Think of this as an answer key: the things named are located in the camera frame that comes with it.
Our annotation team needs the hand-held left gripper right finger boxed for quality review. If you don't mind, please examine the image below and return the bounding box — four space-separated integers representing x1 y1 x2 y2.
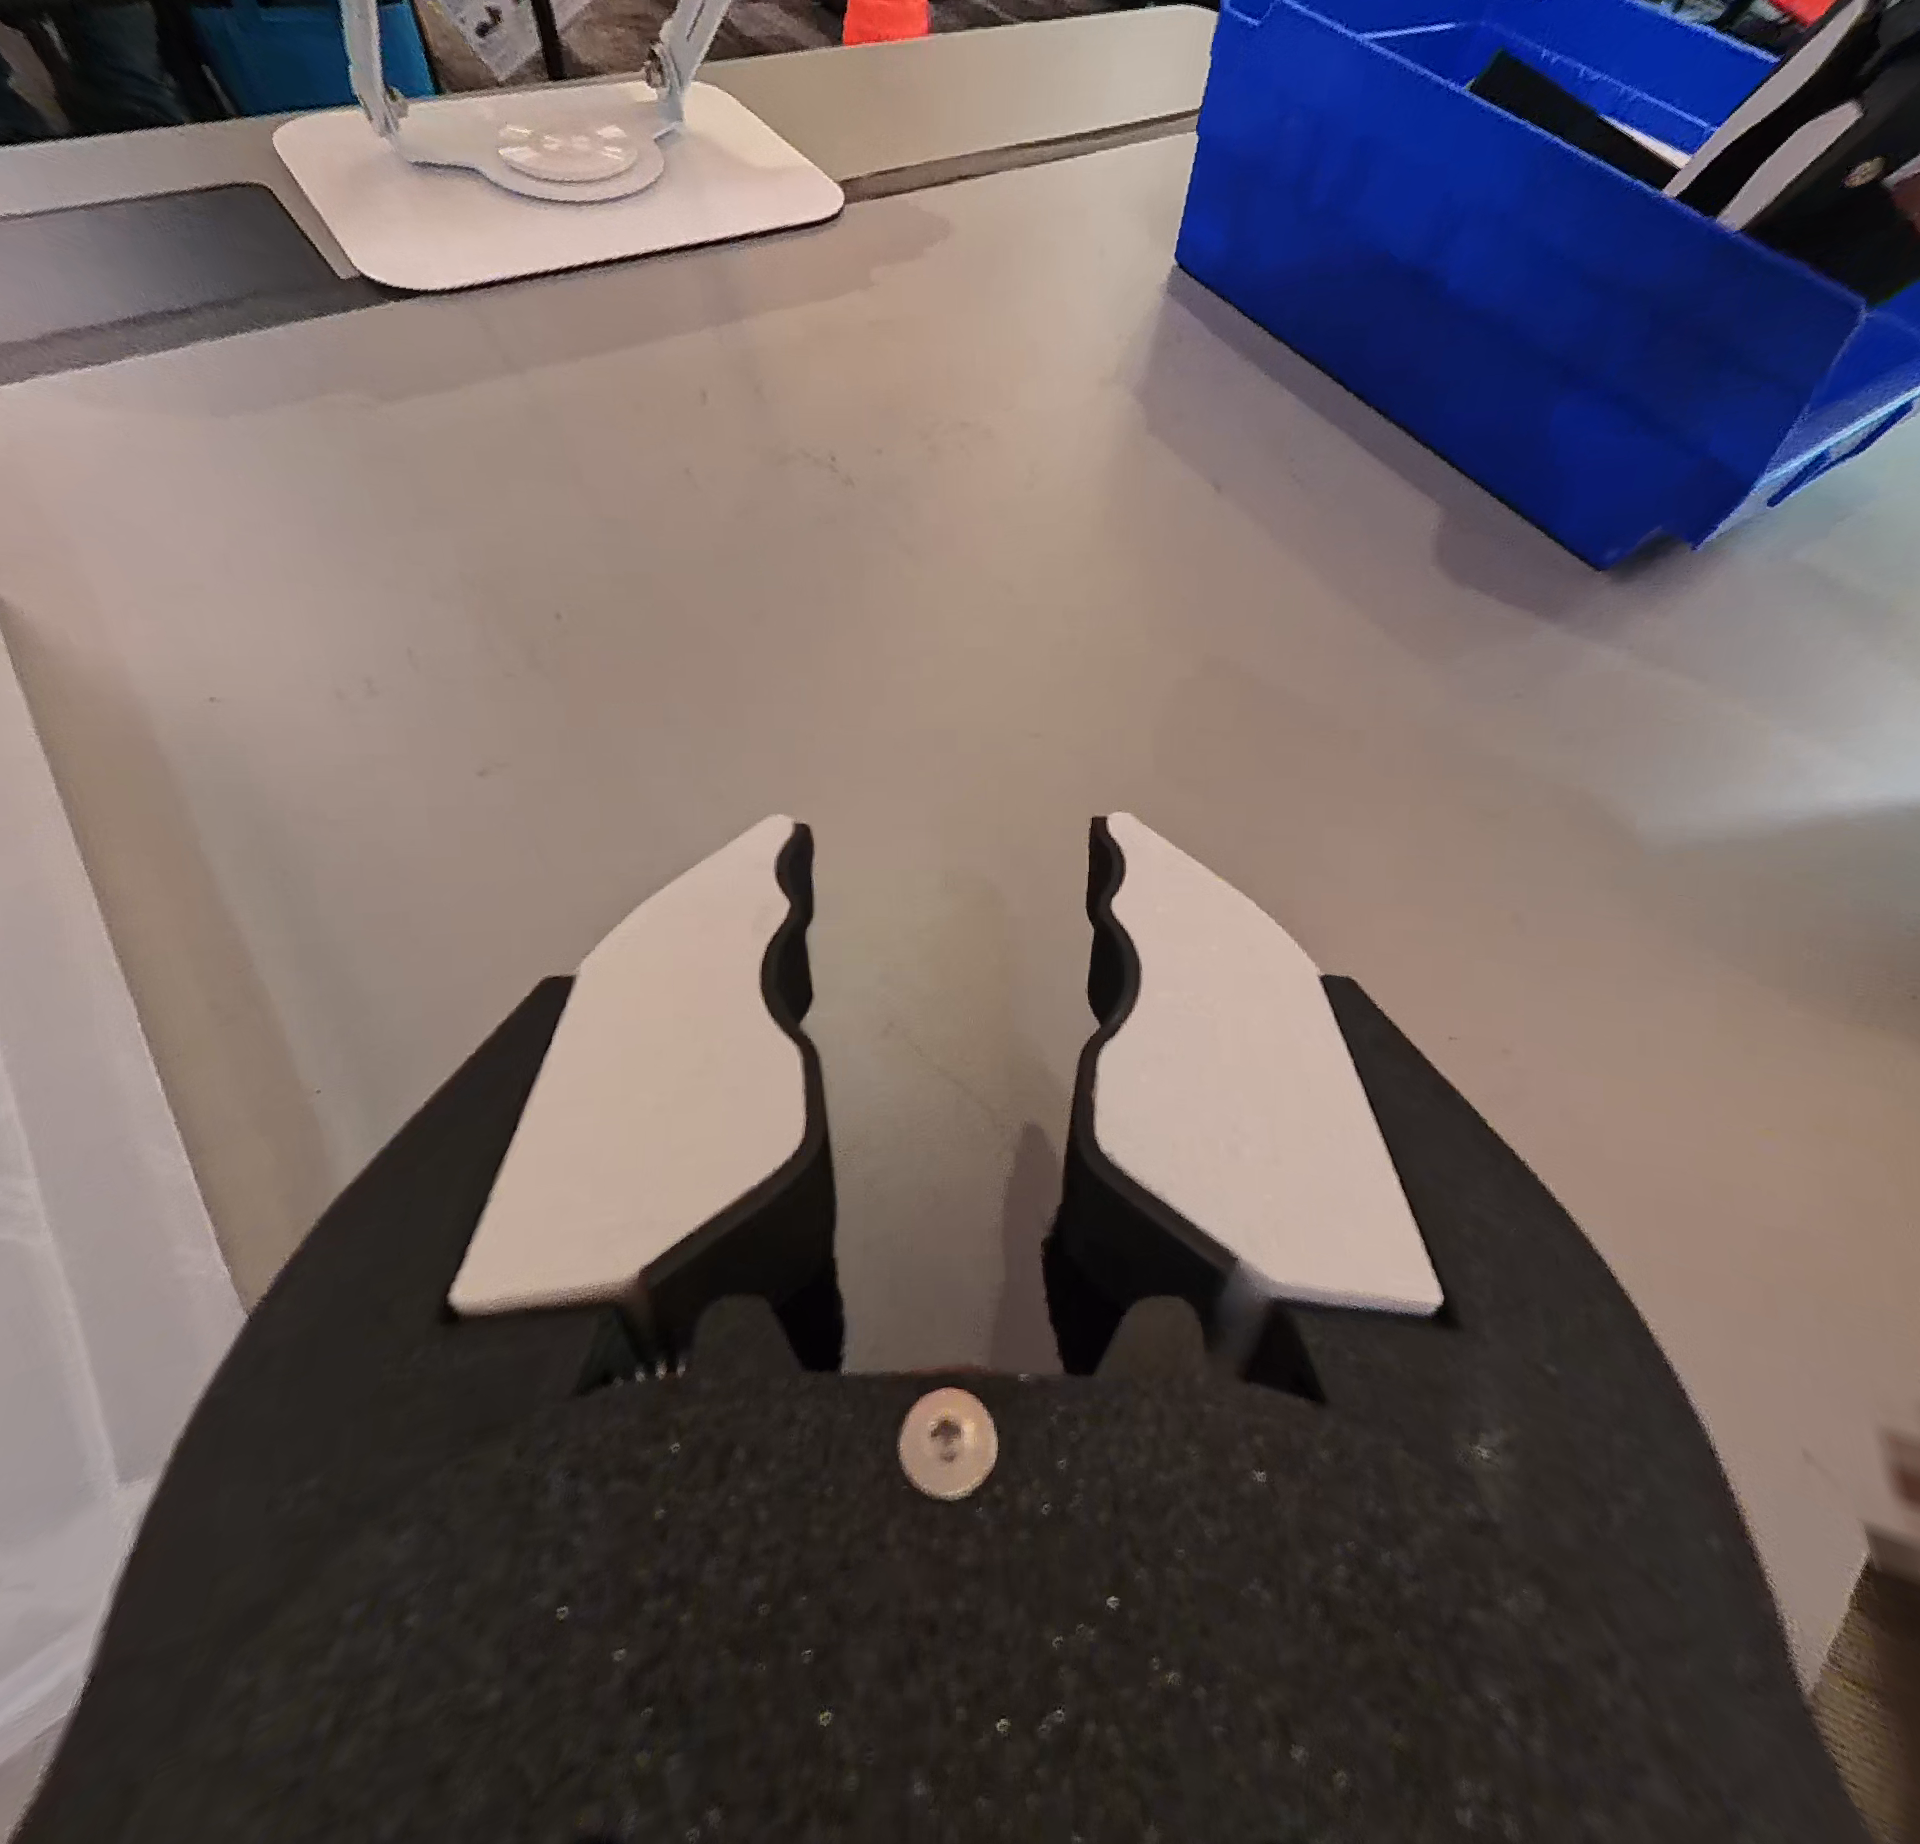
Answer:
1057 812 1449 1372

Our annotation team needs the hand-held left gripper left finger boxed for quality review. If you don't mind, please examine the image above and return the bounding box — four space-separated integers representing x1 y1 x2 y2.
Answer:
446 813 835 1316

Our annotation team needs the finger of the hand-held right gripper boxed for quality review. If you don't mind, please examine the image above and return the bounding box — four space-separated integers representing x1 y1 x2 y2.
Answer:
1662 0 1884 227

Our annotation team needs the blue storage bin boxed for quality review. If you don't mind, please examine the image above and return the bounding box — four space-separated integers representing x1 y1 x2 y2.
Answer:
1174 0 1920 573

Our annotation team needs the grey desk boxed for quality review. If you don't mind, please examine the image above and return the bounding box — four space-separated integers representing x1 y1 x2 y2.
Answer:
0 2 1920 1727

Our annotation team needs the blue bag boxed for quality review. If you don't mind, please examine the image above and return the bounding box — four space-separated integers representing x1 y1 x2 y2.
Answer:
192 0 440 117

